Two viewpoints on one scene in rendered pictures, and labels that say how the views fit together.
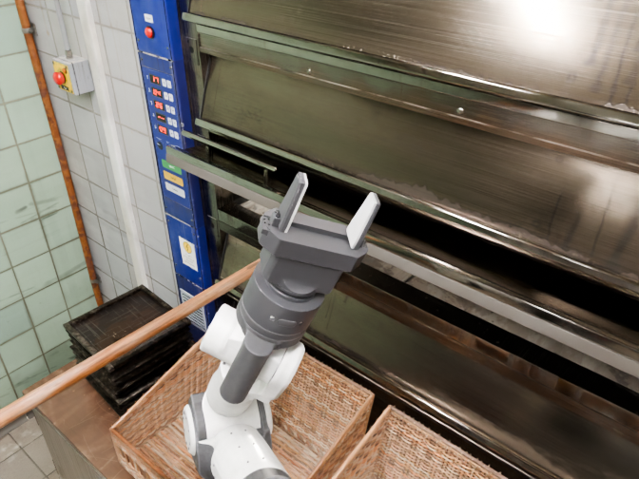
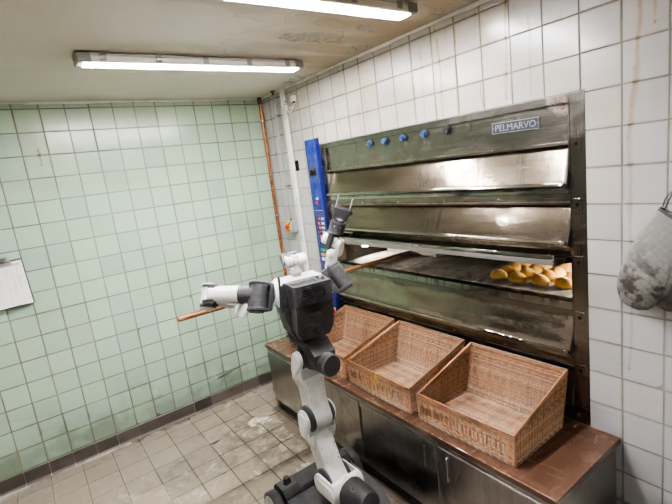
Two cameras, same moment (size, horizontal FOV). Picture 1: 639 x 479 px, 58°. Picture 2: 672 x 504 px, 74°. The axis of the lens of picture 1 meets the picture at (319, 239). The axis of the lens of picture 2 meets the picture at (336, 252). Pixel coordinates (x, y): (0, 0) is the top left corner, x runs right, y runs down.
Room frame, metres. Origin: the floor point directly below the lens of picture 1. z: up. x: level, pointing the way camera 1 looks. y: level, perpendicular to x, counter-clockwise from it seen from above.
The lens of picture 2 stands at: (-1.84, -0.55, 1.92)
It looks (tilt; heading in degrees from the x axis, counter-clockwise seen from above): 11 degrees down; 15
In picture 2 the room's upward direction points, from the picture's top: 7 degrees counter-clockwise
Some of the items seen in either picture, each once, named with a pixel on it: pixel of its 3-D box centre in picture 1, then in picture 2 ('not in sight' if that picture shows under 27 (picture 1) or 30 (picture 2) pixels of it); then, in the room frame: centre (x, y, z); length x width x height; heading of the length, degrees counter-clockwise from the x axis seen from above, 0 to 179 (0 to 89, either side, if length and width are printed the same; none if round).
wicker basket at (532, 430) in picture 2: not in sight; (490, 395); (0.28, -0.69, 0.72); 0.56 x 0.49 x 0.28; 51
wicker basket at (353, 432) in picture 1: (242, 430); (345, 338); (1.05, 0.21, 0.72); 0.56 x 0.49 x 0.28; 51
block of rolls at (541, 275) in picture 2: not in sight; (554, 266); (0.84, -1.12, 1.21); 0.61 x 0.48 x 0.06; 140
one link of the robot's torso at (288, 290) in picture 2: not in sight; (304, 303); (0.21, 0.18, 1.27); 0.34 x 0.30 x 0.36; 130
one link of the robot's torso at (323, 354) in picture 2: not in sight; (315, 352); (0.19, 0.16, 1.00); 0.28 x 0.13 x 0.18; 49
